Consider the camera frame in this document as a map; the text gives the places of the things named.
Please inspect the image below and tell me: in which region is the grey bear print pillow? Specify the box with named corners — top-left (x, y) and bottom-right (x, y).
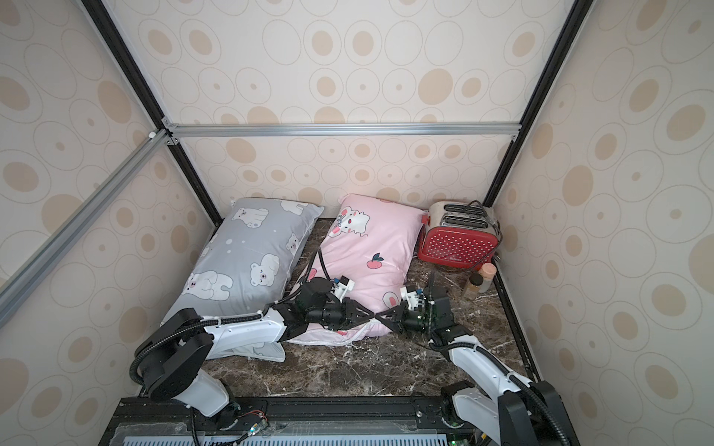
top-left (161, 197), bottom-right (325, 363)

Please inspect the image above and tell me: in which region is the pink peach print pillow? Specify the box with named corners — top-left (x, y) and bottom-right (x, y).
top-left (320, 194), bottom-right (425, 313)

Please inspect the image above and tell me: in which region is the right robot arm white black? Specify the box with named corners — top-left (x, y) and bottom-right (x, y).
top-left (377, 285), bottom-right (580, 445)

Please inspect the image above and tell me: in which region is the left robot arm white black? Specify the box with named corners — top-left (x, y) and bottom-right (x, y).
top-left (129, 277), bottom-right (384, 419)

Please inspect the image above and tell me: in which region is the bottle with dark cap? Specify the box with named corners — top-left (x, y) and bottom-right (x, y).
top-left (462, 272), bottom-right (483, 299)

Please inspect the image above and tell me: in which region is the bottle with pink cap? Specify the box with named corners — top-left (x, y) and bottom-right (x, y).
top-left (479, 262), bottom-right (498, 294)

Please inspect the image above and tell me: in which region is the red and cream toaster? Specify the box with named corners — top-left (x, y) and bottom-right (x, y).
top-left (416, 200), bottom-right (502, 269)

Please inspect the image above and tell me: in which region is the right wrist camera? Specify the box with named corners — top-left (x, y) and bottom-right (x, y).
top-left (400, 285), bottom-right (425, 311)

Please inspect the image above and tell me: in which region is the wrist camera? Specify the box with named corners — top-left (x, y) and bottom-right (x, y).
top-left (332, 276), bottom-right (355, 303)
top-left (400, 285), bottom-right (425, 311)

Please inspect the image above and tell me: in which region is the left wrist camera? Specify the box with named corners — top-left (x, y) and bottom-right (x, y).
top-left (332, 276), bottom-right (355, 303)

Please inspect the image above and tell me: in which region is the horizontal aluminium frame bar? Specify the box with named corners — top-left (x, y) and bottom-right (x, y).
top-left (167, 122), bottom-right (521, 138)

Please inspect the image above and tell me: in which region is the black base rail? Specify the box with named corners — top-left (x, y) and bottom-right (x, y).
top-left (99, 393), bottom-right (581, 446)

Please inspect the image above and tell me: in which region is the left slanted aluminium frame bar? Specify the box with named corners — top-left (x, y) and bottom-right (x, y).
top-left (1, 129), bottom-right (168, 325)

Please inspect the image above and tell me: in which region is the right black corner post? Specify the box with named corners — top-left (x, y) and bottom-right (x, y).
top-left (483, 0), bottom-right (594, 207)

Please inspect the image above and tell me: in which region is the black corner post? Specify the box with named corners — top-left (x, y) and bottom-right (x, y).
top-left (81, 0), bottom-right (223, 228)
top-left (483, 0), bottom-right (594, 207)

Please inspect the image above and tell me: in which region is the left black corner post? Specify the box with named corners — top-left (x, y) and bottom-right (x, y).
top-left (81, 0), bottom-right (223, 228)

